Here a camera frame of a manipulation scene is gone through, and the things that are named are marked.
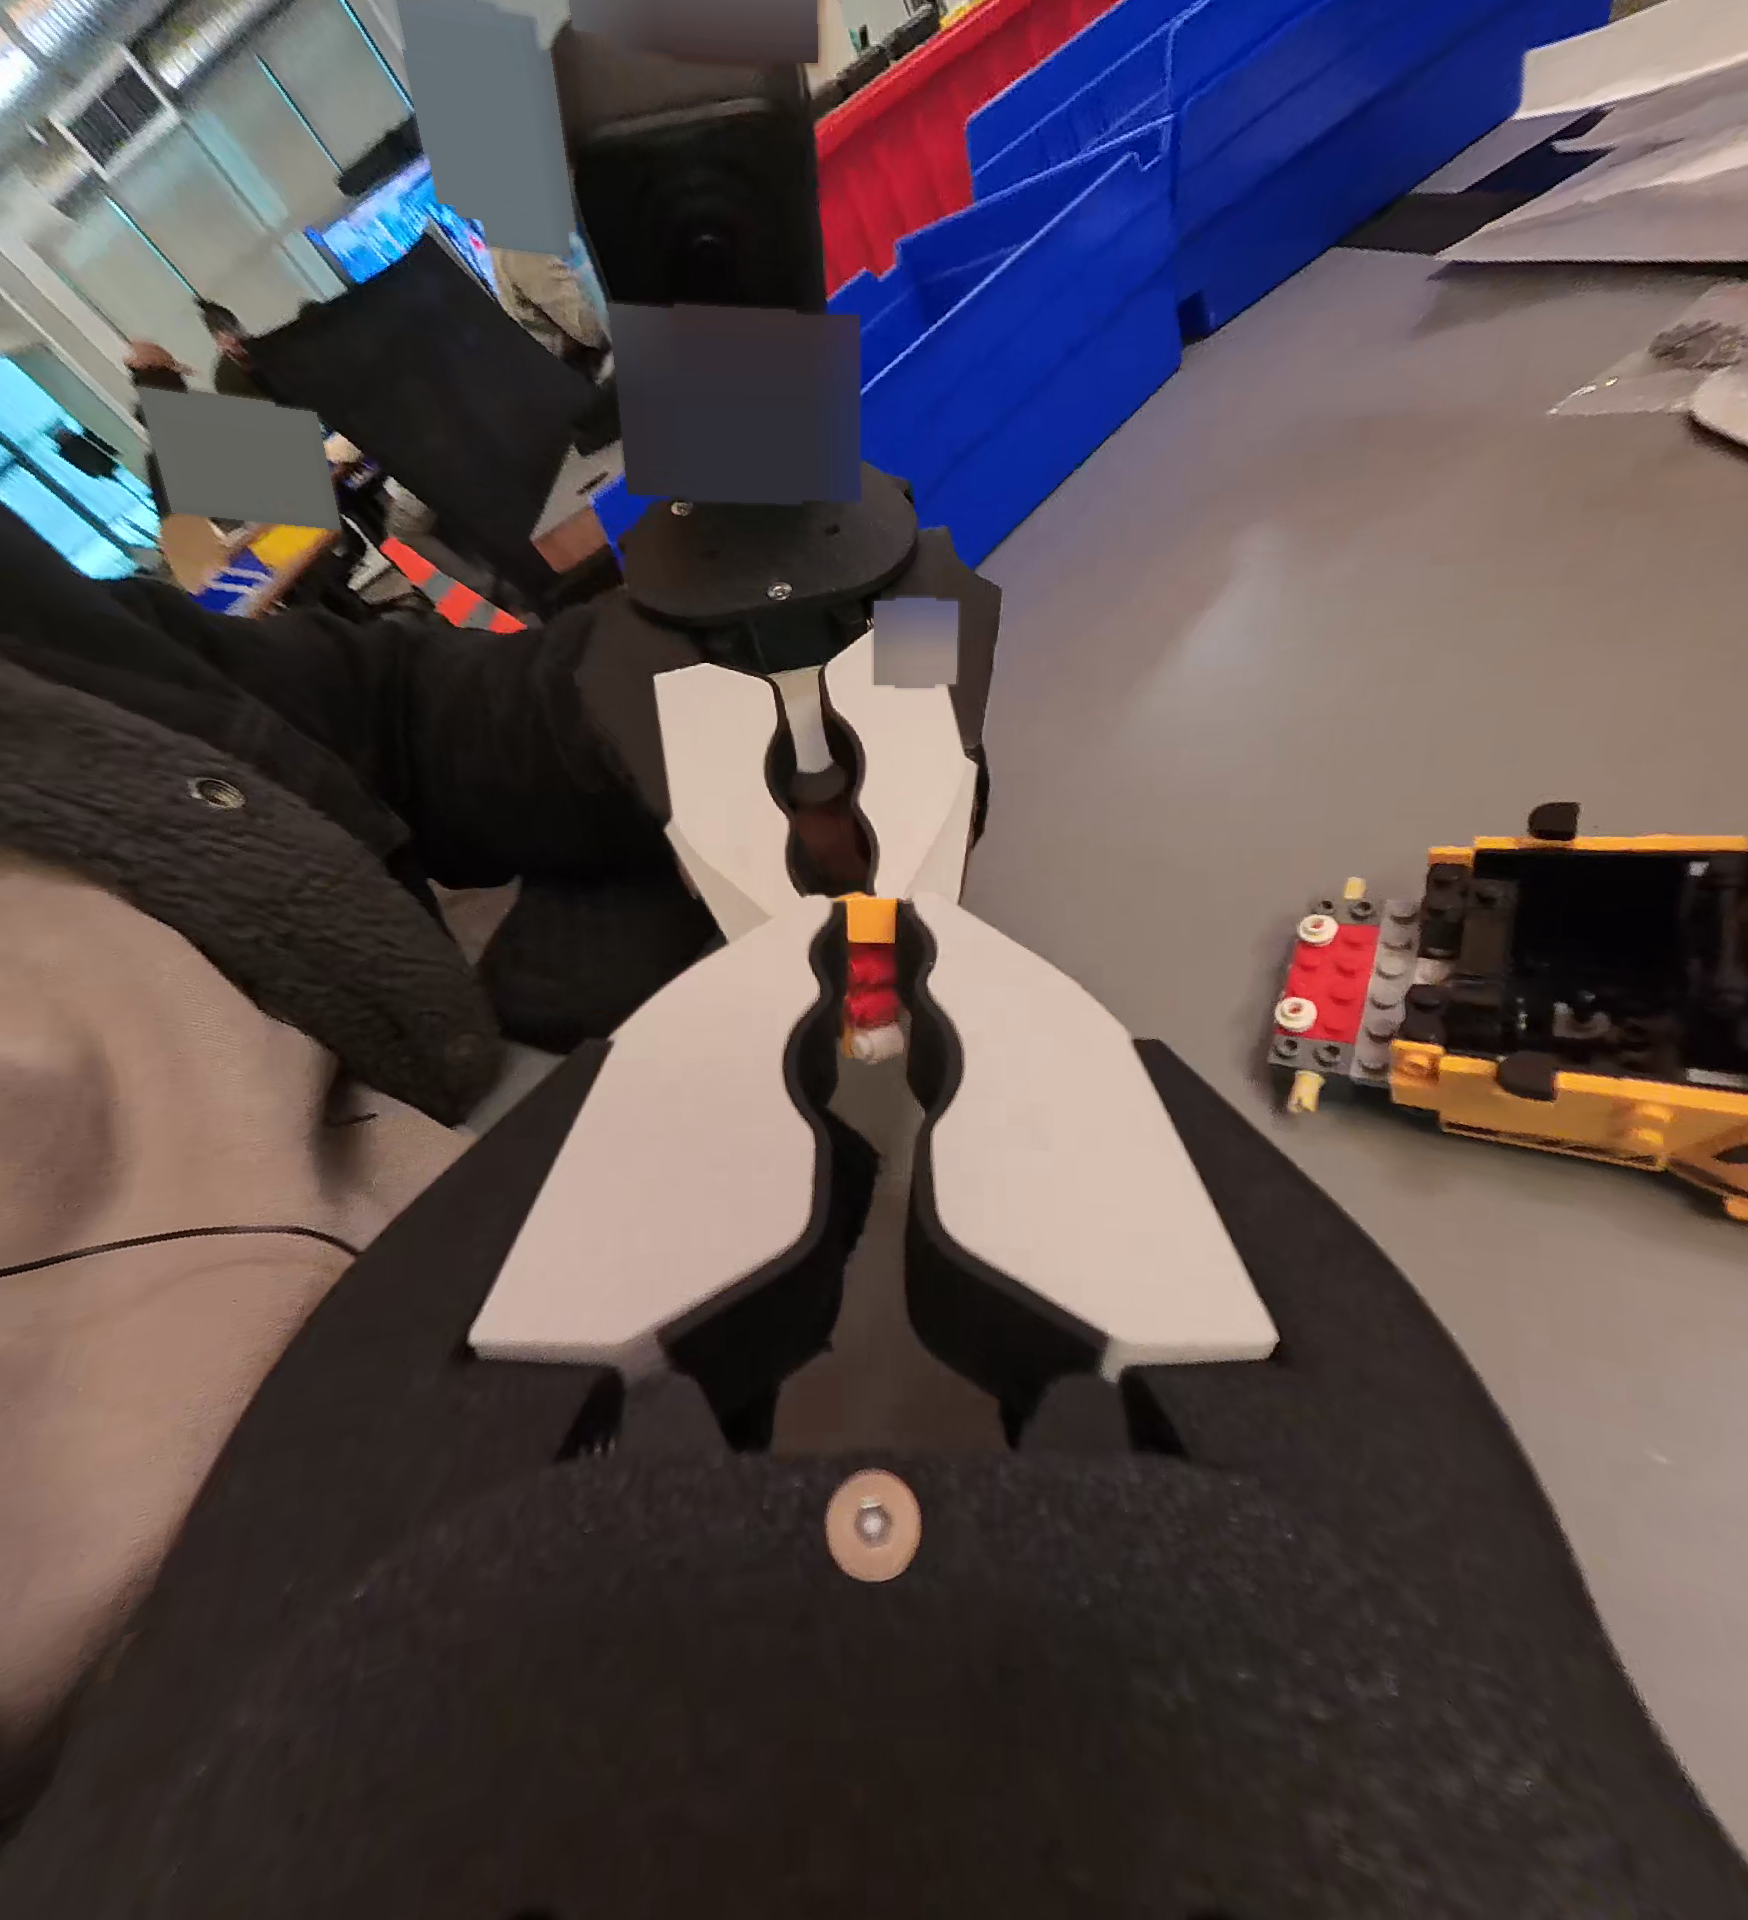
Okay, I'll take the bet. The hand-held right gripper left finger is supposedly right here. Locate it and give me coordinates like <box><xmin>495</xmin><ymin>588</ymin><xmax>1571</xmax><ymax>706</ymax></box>
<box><xmin>466</xmin><ymin>896</ymin><xmax>879</xmax><ymax>1447</ymax></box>

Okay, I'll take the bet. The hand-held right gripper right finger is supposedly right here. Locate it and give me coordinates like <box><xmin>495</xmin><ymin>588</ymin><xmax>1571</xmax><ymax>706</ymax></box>
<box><xmin>904</xmin><ymin>894</ymin><xmax>1284</xmax><ymax>1447</ymax></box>

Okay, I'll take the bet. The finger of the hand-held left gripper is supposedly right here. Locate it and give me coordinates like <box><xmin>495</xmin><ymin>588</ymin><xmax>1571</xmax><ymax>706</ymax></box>
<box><xmin>819</xmin><ymin>638</ymin><xmax>981</xmax><ymax>901</ymax></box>
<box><xmin>652</xmin><ymin>667</ymin><xmax>834</xmax><ymax>941</ymax></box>

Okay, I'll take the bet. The orange and red lego assembly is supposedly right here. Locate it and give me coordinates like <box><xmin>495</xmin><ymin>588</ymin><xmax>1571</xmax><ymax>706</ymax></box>
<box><xmin>832</xmin><ymin>891</ymin><xmax>915</xmax><ymax>1063</ymax></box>

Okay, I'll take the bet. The yellow lego car model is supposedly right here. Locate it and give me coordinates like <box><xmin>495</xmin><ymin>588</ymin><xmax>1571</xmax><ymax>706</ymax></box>
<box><xmin>1270</xmin><ymin>798</ymin><xmax>1748</xmax><ymax>1236</ymax></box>

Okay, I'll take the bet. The orange grey striped object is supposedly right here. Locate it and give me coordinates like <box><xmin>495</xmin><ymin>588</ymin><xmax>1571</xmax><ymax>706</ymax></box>
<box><xmin>378</xmin><ymin>536</ymin><xmax>531</xmax><ymax>636</ymax></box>

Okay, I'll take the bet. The large black panel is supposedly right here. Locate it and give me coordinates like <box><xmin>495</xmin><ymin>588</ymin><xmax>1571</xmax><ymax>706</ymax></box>
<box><xmin>244</xmin><ymin>231</ymin><xmax>614</xmax><ymax>563</ymax></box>

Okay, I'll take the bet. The red plastic bin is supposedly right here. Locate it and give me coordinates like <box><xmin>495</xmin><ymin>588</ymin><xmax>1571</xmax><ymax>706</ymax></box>
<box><xmin>814</xmin><ymin>0</ymin><xmax>1124</xmax><ymax>287</ymax></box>

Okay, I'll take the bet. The blue lit screen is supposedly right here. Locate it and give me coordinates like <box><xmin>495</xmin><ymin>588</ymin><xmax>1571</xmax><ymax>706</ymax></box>
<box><xmin>306</xmin><ymin>163</ymin><xmax>502</xmax><ymax>294</ymax></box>

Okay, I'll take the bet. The person's beige sweater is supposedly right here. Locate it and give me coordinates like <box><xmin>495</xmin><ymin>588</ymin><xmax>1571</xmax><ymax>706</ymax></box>
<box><xmin>0</xmin><ymin>816</ymin><xmax>486</xmax><ymax>1728</ymax></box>

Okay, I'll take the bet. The clear bag of black parts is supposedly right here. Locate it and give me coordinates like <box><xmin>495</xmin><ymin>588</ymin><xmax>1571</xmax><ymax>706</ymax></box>
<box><xmin>1548</xmin><ymin>284</ymin><xmax>1748</xmax><ymax>422</ymax></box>

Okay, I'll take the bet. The white paper bag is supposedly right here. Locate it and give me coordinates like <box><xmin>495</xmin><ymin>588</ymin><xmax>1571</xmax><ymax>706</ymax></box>
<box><xmin>1509</xmin><ymin>0</ymin><xmax>1748</xmax><ymax>122</ymax></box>
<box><xmin>1436</xmin><ymin>103</ymin><xmax>1748</xmax><ymax>272</ymax></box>

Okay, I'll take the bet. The black wired earbud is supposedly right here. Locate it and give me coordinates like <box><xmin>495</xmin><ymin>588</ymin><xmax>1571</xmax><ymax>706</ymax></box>
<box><xmin>0</xmin><ymin>1221</ymin><xmax>358</xmax><ymax>1292</ymax></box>

